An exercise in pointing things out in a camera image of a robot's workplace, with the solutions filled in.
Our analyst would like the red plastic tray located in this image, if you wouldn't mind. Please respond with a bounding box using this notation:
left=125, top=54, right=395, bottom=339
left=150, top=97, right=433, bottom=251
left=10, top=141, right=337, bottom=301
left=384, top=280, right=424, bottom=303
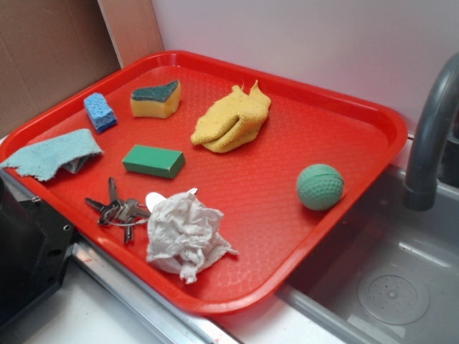
left=1, top=52, right=407, bottom=315

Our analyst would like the blue sponge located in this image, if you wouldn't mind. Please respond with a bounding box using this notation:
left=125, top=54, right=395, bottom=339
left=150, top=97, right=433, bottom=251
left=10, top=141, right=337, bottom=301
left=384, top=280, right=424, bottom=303
left=83, top=93, right=118, bottom=133

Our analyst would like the green dimpled ball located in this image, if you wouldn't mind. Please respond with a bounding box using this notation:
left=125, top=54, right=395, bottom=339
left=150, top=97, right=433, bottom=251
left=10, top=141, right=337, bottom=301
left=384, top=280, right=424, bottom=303
left=296, top=164, right=345, bottom=211

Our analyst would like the white key tag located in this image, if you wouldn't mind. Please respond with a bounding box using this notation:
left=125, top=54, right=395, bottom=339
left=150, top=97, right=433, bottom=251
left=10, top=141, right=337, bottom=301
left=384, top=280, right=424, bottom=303
left=145, top=192, right=166, bottom=212

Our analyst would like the grey plastic sink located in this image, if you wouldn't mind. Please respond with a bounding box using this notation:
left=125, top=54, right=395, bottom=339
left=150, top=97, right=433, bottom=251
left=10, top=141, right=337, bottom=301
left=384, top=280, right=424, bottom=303
left=278, top=167, right=458, bottom=343

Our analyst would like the yellow folded cloth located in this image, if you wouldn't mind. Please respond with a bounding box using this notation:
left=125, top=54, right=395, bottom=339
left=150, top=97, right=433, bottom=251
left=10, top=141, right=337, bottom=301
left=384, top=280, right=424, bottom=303
left=191, top=82, right=271, bottom=153

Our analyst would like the brown cardboard panel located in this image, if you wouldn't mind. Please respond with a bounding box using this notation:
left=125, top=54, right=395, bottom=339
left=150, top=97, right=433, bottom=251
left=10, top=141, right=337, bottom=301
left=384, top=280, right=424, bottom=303
left=1, top=1, right=164, bottom=136

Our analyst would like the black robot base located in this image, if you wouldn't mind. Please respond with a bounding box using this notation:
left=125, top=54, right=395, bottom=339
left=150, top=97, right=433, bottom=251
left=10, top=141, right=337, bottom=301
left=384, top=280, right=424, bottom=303
left=1, top=173, right=75, bottom=331

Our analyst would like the yellow green scrub sponge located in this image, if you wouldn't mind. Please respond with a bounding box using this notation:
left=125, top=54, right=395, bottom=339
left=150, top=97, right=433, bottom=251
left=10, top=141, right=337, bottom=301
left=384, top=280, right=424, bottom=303
left=130, top=80, right=181, bottom=119

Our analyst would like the bunch of metal keys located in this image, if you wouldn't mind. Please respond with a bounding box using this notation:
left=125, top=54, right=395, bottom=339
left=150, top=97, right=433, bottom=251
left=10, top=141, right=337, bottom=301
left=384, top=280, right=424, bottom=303
left=85, top=177, right=151, bottom=244

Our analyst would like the crumpled white paper towel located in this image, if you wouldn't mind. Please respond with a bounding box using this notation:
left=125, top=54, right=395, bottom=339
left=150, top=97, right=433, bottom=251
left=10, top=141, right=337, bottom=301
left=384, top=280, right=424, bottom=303
left=146, top=192, right=239, bottom=284

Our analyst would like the grey faucet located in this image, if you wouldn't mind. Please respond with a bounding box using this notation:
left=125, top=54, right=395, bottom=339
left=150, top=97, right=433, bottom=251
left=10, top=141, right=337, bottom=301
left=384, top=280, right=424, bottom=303
left=403, top=54, right=458, bottom=211

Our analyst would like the light blue cloth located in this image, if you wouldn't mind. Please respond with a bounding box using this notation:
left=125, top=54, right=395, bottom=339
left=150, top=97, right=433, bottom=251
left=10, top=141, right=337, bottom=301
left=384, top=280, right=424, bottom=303
left=1, top=129, right=103, bottom=181

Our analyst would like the green rectangular block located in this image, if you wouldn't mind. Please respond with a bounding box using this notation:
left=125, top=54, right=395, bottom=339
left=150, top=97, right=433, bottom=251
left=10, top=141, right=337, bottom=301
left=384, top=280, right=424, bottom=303
left=122, top=145, right=186, bottom=179

